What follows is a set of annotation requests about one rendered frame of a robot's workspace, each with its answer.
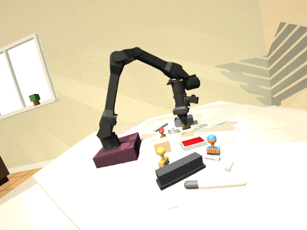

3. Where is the wooden date stamp with blue handle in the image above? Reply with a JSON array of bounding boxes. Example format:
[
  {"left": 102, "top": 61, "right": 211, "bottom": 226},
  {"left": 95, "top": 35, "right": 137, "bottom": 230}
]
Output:
[{"left": 206, "top": 135, "right": 221, "bottom": 156}]

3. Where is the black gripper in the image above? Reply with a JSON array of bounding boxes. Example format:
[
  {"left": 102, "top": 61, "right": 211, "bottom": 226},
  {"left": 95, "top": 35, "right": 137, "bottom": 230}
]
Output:
[{"left": 173, "top": 92, "right": 190, "bottom": 126}]

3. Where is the small white square tile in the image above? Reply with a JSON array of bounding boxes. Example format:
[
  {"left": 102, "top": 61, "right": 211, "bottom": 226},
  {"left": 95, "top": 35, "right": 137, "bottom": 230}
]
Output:
[{"left": 167, "top": 197, "right": 179, "bottom": 209}]

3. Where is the yellow hand stamp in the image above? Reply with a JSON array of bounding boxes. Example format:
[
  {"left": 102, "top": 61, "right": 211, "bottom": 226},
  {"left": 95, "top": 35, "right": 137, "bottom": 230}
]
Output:
[{"left": 157, "top": 147, "right": 169, "bottom": 168}]

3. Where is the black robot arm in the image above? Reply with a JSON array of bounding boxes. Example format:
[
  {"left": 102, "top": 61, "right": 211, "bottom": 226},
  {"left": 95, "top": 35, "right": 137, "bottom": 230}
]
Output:
[{"left": 96, "top": 47, "right": 200, "bottom": 152}]

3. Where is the tan cardboard box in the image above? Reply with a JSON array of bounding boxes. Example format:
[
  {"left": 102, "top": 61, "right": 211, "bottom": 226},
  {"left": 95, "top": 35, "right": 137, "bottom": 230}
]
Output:
[{"left": 153, "top": 137, "right": 171, "bottom": 155}]

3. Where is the red ink pad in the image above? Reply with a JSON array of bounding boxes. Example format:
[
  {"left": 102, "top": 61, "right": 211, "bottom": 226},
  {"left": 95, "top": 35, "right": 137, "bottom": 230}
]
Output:
[{"left": 179, "top": 136, "right": 208, "bottom": 151}]

